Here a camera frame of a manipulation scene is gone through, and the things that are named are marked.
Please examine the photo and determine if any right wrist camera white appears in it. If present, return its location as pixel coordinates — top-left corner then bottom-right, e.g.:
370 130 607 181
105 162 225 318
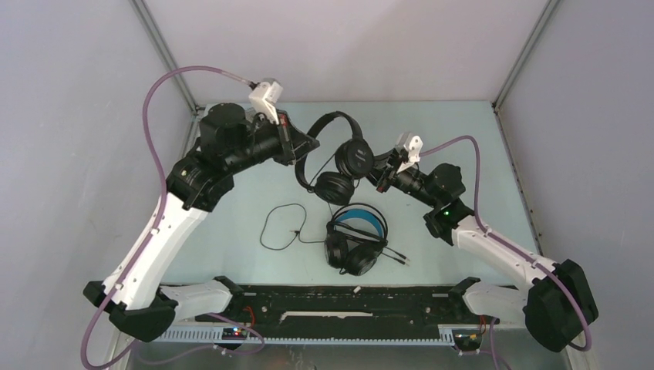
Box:
395 132 423 173

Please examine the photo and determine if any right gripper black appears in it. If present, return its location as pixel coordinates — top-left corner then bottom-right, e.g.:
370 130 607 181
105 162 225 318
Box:
351 147 440 209

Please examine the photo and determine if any aluminium frame post right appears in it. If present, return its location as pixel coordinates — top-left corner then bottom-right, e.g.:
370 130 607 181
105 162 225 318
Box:
492 0 563 113

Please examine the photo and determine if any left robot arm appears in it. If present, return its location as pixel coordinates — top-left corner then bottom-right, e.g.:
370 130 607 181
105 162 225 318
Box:
83 103 319 342

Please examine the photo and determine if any black and blue gaming headset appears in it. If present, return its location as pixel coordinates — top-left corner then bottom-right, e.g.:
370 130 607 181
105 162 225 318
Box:
324 202 389 276

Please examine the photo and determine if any small black on-ear headphones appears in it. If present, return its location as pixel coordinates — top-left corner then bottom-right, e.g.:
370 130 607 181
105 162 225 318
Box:
295 111 375 206

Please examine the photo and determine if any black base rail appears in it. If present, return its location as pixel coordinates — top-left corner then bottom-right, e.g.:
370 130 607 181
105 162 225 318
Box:
221 285 491 341

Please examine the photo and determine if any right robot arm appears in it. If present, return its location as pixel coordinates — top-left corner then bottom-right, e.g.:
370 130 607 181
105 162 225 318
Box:
367 150 598 352

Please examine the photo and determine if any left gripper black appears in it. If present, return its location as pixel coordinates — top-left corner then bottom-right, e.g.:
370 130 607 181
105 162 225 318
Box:
224 109 319 174

